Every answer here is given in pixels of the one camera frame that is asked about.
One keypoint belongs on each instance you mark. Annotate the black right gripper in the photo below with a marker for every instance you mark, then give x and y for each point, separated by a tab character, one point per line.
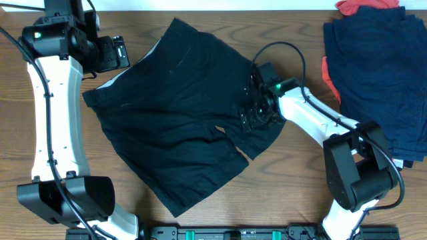
249	120

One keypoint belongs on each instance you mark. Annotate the orange red garment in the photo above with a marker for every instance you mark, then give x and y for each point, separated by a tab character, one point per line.
363	5

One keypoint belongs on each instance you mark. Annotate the black garment under pile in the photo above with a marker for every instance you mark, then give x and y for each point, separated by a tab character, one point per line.
403	163

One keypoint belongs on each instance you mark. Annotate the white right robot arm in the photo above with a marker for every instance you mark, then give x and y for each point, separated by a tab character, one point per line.
359	170

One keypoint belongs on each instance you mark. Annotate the navy blue shorts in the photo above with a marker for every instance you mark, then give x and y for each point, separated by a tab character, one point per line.
412	102

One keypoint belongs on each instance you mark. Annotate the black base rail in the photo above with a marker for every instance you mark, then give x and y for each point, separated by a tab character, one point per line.
233	233

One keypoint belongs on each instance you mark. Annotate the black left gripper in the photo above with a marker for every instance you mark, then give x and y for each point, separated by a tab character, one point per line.
110	61

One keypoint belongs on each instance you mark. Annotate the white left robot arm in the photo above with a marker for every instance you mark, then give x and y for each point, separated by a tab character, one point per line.
60	49

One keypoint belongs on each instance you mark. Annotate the black shorts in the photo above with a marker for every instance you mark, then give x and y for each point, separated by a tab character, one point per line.
174	117

